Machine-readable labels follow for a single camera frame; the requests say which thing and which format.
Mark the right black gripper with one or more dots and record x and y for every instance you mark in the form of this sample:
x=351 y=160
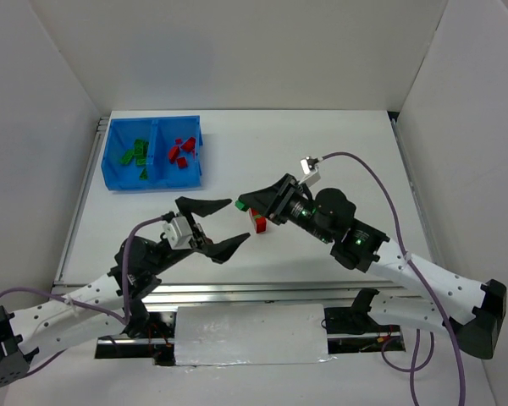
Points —
x=280 y=200

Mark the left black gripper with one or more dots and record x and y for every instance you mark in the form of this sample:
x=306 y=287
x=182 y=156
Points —
x=199 y=235

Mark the red green lego tower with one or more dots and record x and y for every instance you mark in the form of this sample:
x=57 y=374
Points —
x=259 y=222

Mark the green 2x2 tall lego brick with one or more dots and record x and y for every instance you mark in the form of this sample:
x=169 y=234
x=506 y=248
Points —
x=241 y=206

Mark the red 2x4 lego brick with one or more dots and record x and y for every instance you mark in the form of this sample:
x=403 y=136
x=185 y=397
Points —
x=189 y=145

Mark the dark green 2x2 lego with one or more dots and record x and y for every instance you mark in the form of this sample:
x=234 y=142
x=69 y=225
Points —
x=141 y=147

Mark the green on red lego stack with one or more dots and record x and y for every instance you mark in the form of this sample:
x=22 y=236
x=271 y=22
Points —
x=182 y=162

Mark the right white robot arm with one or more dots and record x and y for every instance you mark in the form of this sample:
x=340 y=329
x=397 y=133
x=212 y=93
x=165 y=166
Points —
x=472 y=310

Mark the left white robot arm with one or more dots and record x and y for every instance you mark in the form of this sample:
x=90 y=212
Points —
x=32 y=338

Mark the blue two-compartment bin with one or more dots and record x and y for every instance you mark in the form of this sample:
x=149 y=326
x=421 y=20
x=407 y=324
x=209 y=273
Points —
x=161 y=133

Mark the white foil-covered panel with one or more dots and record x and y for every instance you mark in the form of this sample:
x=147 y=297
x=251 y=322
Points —
x=259 y=334

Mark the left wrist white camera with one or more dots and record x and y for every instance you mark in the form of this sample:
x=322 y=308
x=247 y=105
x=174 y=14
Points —
x=178 y=230

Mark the wrist white camera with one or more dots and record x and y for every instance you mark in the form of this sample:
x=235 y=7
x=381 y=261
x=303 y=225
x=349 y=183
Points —
x=309 y=167
x=178 y=230

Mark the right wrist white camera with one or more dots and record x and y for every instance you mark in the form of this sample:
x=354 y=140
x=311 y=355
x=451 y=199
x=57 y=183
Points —
x=309 y=167

